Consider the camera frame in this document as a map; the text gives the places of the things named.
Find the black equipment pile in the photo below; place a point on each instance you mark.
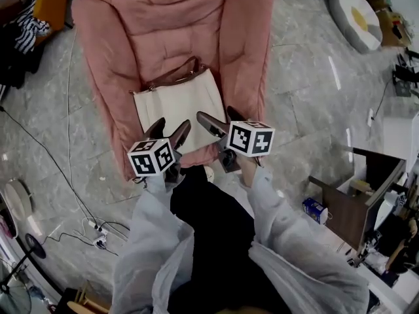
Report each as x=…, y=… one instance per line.
x=406, y=74

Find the blue and white box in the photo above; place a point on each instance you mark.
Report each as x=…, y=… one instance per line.
x=314, y=210

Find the striped black and white garment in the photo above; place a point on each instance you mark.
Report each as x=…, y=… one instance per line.
x=27, y=31

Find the black garment pile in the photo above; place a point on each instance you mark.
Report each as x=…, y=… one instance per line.
x=13, y=64

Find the egg-shaped floor cushion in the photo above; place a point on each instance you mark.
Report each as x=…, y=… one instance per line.
x=357, y=18

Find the dark brown wooden cabinet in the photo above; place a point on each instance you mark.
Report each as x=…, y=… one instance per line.
x=347, y=204

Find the person's legs in black trousers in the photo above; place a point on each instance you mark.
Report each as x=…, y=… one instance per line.
x=216, y=240

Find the round white robot vacuum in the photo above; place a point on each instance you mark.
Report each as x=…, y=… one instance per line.
x=18, y=197

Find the person's right forearm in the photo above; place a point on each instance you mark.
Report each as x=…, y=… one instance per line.
x=278, y=221

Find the black standing fan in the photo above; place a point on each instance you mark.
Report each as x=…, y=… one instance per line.
x=35, y=246

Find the pink padded seat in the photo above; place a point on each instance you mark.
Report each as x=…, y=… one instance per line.
x=154, y=28

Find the person's left forearm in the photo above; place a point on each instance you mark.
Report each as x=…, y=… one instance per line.
x=154, y=227

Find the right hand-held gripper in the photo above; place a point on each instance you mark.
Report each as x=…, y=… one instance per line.
x=250, y=139

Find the yellow chair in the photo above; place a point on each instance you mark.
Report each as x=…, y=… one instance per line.
x=52, y=2

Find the white wall plug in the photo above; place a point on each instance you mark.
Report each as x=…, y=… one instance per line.
x=370, y=117

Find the cardboard box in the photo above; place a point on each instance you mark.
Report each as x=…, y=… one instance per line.
x=391, y=28

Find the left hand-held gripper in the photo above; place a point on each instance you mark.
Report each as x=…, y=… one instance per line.
x=149, y=160

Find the wooden stool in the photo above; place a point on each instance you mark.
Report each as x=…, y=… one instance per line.
x=86, y=301

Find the person's white shoe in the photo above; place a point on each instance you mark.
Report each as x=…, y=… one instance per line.
x=209, y=174

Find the white power strip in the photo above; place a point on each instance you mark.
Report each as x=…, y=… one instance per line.
x=98, y=235

